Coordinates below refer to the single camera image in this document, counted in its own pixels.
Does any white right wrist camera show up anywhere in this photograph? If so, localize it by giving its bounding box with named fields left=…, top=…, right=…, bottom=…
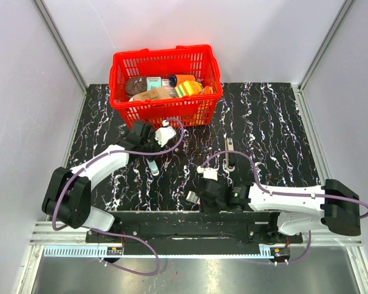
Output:
left=197, top=166, right=218, bottom=181

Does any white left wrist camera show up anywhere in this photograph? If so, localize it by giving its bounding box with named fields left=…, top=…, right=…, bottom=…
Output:
left=155, top=120, right=177, bottom=147

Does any orange blue cylinder can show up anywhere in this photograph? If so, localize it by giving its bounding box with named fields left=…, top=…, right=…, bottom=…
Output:
left=169, top=74, right=196, bottom=88

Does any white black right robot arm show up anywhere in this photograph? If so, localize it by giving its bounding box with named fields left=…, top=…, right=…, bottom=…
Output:
left=196, top=179, right=361, bottom=243

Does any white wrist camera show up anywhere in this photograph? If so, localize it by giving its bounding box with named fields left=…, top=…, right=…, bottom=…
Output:
left=155, top=120, right=177, bottom=147
left=197, top=166, right=218, bottom=181

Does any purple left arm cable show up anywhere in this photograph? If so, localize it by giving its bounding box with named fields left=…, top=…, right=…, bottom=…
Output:
left=51, top=117, right=185, bottom=231

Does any red white staple box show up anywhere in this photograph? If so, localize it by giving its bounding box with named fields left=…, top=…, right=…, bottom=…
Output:
left=186, top=191, right=200, bottom=204

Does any aluminium ruler rail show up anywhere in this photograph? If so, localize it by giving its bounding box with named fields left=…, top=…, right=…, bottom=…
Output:
left=44, top=240, right=285, bottom=258

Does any white silver staple remover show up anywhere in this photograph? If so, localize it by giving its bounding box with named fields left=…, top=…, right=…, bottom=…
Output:
left=147, top=159, right=159, bottom=176

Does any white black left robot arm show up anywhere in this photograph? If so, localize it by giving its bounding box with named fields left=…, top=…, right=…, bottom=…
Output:
left=42, top=121, right=162, bottom=243

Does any brown round cookie pack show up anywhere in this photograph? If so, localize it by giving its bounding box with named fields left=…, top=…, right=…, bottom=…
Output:
left=125, top=76, right=147, bottom=96

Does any yellow green striped box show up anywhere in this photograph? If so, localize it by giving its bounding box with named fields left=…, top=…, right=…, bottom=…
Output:
left=174, top=81, right=203, bottom=97

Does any red plastic shopping basket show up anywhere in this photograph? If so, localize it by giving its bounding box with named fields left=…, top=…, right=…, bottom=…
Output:
left=109, top=45, right=223, bottom=127

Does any orange snack packet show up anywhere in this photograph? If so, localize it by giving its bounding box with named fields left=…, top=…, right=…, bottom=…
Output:
left=200, top=86, right=213, bottom=95

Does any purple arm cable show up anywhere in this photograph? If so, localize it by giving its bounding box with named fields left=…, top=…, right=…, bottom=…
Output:
left=199, top=150, right=368, bottom=266
left=51, top=117, right=185, bottom=231

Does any brown cardboard box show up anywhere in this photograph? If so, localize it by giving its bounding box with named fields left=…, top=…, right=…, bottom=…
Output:
left=129, top=87, right=171, bottom=102

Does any teal card box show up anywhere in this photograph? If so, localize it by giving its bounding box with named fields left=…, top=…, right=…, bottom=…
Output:
left=146, top=77, right=162, bottom=91

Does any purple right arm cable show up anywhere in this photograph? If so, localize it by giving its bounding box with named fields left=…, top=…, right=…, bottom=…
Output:
left=199, top=150, right=368, bottom=266

